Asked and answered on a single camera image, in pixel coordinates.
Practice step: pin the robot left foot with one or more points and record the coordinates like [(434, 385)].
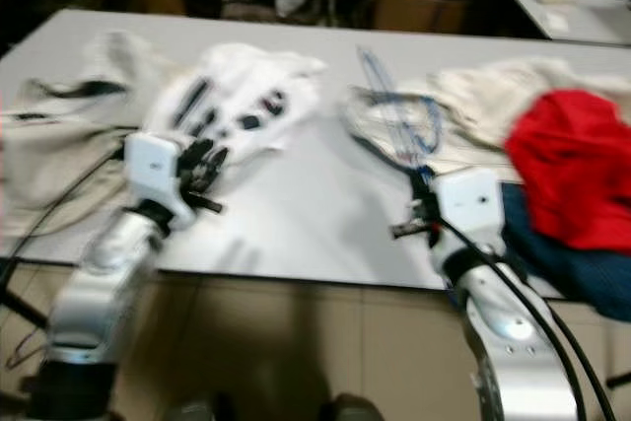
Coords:
[(202, 409)]

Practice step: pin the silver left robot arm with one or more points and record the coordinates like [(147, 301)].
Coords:
[(104, 283)]

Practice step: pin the red garment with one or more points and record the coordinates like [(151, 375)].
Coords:
[(572, 170)]

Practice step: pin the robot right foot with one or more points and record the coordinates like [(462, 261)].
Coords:
[(355, 409)]

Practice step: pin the brown cardboard box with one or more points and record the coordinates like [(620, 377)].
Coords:
[(424, 2)]

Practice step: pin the blue clothes hanger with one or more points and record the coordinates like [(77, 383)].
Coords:
[(389, 105)]

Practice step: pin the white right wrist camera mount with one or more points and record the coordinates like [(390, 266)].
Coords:
[(471, 206)]

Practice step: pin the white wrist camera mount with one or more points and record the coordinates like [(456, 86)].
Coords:
[(471, 206), (155, 170)]

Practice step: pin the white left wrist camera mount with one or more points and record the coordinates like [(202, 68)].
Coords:
[(155, 170)]

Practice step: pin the white T-shirt black print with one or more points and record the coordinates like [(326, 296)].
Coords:
[(256, 86)]

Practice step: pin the grey table black legs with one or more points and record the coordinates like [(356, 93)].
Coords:
[(315, 204)]

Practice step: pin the beige garment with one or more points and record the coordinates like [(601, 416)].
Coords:
[(49, 165)]

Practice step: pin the white plaid shirt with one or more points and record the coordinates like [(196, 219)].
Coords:
[(483, 96)]

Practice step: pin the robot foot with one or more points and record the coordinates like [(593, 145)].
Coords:
[(355, 409), (202, 409)]

